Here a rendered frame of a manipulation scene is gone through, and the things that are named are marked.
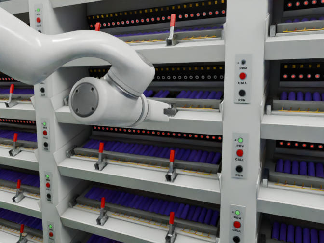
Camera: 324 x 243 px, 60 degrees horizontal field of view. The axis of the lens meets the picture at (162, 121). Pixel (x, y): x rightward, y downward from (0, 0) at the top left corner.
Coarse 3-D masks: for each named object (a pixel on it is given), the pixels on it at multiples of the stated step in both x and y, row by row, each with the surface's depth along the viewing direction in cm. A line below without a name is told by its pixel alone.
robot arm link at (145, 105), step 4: (140, 96) 59; (144, 96) 61; (144, 100) 60; (144, 104) 59; (144, 108) 59; (144, 112) 60; (140, 116) 59; (144, 116) 60; (140, 120) 60; (132, 124) 60; (136, 124) 61
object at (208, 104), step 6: (168, 102) 88; (174, 102) 87; (180, 102) 86; (186, 102) 85; (192, 102) 84; (198, 102) 83; (204, 102) 82; (210, 102) 81; (216, 102) 81; (198, 108) 82; (204, 108) 81; (210, 108) 80; (216, 108) 82
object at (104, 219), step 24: (72, 192) 111; (96, 192) 113; (120, 192) 110; (144, 192) 107; (72, 216) 105; (96, 216) 103; (120, 216) 100; (144, 216) 97; (168, 216) 94; (192, 216) 96; (216, 216) 92; (120, 240) 96; (144, 240) 91; (168, 240) 88; (192, 240) 87; (216, 240) 84
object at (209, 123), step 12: (156, 84) 100; (168, 84) 98; (180, 84) 96; (192, 84) 95; (204, 84) 93; (216, 84) 91; (60, 96) 102; (60, 108) 102; (60, 120) 101; (72, 120) 98; (180, 120) 80; (192, 120) 78; (204, 120) 77; (216, 120) 76; (192, 132) 80; (204, 132) 79; (216, 132) 77
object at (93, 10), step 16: (112, 0) 107; (128, 0) 104; (144, 0) 102; (160, 0) 99; (176, 0) 97; (192, 0) 94; (16, 16) 130; (272, 16) 85; (160, 64) 102; (176, 64) 99; (192, 64) 97; (208, 64) 95; (224, 64) 92; (272, 64) 86; (272, 80) 87; (192, 144) 101; (272, 144) 89
